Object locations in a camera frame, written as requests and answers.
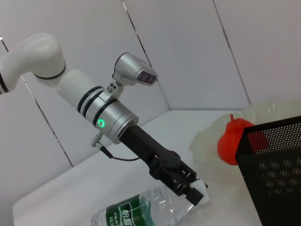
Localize red-orange toy fruit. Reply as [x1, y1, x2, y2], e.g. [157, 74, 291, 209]
[217, 114, 256, 167]

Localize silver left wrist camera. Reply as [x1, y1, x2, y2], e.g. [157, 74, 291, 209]
[107, 52, 158, 99]

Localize clear wavy fruit plate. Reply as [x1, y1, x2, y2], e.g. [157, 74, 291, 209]
[189, 101, 301, 165]

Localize clear green-label water bottle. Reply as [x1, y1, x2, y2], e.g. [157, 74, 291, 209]
[90, 178, 211, 226]

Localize black mesh pen holder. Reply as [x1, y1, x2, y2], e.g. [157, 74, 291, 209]
[235, 115, 301, 226]

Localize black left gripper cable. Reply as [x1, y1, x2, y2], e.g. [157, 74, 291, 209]
[90, 131, 142, 162]

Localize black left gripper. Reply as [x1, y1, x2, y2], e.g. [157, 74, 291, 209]
[119, 124, 204, 207]

